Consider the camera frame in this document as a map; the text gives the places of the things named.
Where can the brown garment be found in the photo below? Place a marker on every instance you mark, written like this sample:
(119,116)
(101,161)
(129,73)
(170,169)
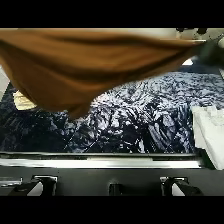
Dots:
(73,63)

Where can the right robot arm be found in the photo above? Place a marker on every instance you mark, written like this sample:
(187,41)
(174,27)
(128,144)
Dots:
(213,53)

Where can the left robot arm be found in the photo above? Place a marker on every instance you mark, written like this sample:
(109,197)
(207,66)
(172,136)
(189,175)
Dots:
(46,186)

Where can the cream garment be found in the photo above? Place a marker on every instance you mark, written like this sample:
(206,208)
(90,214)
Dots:
(23,101)

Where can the white garment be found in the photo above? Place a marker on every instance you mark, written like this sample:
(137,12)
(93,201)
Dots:
(210,133)

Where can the silver frame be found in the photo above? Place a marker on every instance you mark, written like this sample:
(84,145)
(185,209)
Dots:
(100,163)

